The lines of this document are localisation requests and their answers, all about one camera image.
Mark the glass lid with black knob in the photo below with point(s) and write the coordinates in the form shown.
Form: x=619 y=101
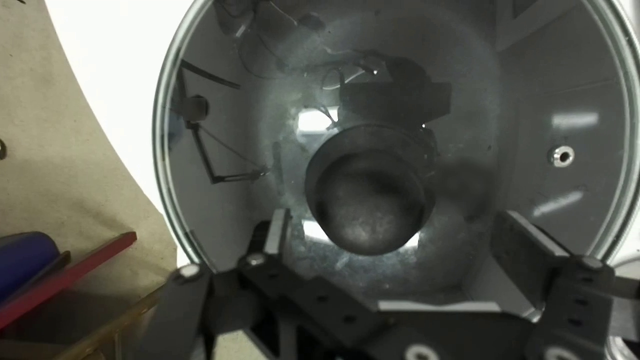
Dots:
x=373 y=207

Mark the blue rounded object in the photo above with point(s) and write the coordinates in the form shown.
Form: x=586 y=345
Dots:
x=23 y=257

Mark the red flat stick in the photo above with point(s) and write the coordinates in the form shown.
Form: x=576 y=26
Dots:
x=67 y=276

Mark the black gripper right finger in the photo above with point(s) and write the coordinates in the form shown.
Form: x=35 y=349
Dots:
x=573 y=301

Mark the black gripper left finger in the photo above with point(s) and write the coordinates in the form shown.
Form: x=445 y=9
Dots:
x=300 y=301

